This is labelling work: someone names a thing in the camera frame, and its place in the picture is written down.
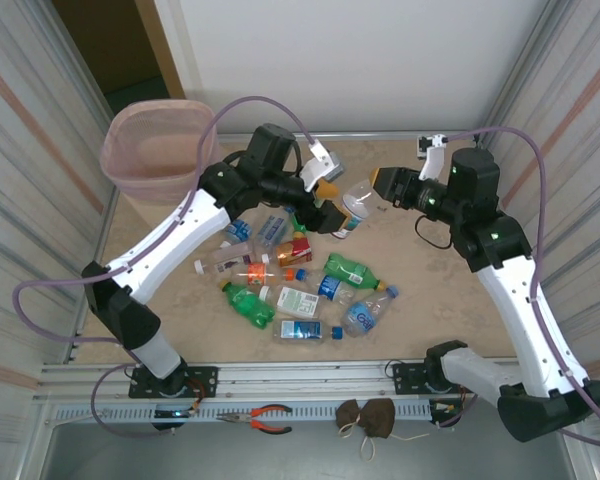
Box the aluminium table edge rail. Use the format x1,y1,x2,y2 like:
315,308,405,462
218,130,477,145

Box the clear bottle large lettered blue label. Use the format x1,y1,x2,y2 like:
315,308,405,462
339,284,401,339

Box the large brown cloth pouch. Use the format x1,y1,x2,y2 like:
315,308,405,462
357,398,396,441

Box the orange handled pliers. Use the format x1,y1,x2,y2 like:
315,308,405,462
216,403,294,434

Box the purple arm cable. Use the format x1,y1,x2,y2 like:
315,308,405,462
444,126,600,447
12,95,316,439

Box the clear bottle purple label white cap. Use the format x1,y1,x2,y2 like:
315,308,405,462
193,242,258,276

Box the clear bottle blue label white cap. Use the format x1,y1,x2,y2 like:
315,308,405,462
219,215,256,250

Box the green plastic bottle yellow cap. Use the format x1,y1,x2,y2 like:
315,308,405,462
290,198,326,240
217,278,278,330

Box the bottle orange label orange cap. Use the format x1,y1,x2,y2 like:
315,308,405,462
231,263,297,288

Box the clear bottle blue red label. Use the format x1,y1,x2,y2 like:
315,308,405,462
332,178,382,240

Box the wooden door frame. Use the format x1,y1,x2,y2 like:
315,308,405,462
133,0,187,101

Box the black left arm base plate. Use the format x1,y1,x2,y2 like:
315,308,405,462
128,365,219,400

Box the grey metal tray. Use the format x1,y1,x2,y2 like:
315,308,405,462
17,399,589,480

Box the ribbed clear bottle blue cap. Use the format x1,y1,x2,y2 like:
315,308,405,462
253,207,295,250

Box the clear bottle dark blue label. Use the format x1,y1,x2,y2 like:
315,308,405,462
294,268,356,305

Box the green bottle white barcode label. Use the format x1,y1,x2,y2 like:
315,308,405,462
322,252,387,292

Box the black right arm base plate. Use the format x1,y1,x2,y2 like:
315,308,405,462
390,362,483,396

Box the bottle red orange label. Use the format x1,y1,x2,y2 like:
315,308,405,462
259,237,314,269

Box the beige pouch string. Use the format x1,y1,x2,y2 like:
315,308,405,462
338,422,431,461

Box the slotted white cable duct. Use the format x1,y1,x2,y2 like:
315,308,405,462
54,402,444,425

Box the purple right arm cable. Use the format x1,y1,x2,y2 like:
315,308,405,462
444,126,600,447

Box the small brown cloth pouch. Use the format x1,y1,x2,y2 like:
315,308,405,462
335,399,366,432

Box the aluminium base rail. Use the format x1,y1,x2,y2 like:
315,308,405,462
38,362,581,404

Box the pink mesh waste bin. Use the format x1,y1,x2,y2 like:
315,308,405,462
99,98,220,205

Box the aluminium side rail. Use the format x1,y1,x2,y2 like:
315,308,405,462
64,192,121,365

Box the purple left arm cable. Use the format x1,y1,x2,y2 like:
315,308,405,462
12,95,316,439

